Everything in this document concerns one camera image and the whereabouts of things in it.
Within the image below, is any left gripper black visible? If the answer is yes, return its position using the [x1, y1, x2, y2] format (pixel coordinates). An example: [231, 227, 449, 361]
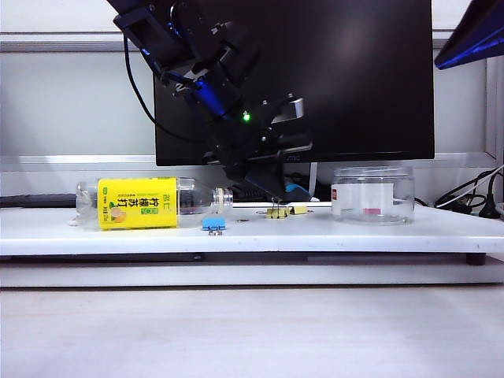
[202, 102, 315, 203]

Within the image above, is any blue black computer mouse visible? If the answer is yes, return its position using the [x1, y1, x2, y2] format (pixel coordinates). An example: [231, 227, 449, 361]
[285, 183, 312, 203]

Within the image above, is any silver white monitor stand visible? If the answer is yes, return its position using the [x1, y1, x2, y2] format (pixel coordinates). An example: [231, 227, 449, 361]
[232, 161, 334, 209]

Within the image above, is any blue binder clip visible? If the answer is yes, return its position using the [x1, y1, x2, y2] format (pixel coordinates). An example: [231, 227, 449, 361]
[201, 216, 227, 237]

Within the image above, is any clear plastic jar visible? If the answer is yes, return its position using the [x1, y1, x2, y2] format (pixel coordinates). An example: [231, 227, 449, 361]
[331, 166, 416, 226]

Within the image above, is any clear bottle yellow label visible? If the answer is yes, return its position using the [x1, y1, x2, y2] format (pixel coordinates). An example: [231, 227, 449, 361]
[75, 176, 235, 232]

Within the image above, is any black flat computer monitor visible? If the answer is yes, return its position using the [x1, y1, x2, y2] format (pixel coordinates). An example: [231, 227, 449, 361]
[151, 0, 435, 168]

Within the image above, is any white desktop riser board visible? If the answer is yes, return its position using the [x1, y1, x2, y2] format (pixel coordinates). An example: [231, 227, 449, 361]
[0, 204, 504, 256]

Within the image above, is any black power plug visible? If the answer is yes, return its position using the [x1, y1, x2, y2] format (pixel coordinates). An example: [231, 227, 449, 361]
[479, 172, 500, 220]

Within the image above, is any black keyboard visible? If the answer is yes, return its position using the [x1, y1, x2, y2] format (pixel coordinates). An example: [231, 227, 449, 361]
[0, 192, 78, 209]

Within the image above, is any black cable tangle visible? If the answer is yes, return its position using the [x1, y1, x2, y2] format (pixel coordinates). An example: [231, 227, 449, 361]
[232, 183, 272, 199]

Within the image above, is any black monitor cable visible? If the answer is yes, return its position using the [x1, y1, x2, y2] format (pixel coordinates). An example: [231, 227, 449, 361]
[283, 171, 312, 186]

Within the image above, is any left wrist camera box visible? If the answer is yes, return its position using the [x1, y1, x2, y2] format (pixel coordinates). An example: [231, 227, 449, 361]
[258, 93, 306, 124]

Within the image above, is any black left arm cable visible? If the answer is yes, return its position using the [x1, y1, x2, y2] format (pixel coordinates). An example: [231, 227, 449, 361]
[122, 33, 209, 145]

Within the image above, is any black looping cable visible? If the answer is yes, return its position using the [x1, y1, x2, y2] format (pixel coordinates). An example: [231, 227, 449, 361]
[413, 167, 504, 216]

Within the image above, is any white cable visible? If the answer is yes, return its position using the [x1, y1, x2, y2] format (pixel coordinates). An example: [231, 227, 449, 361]
[436, 167, 504, 209]

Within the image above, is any grey aluminium partition frame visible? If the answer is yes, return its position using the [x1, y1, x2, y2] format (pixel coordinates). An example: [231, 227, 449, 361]
[0, 25, 504, 174]

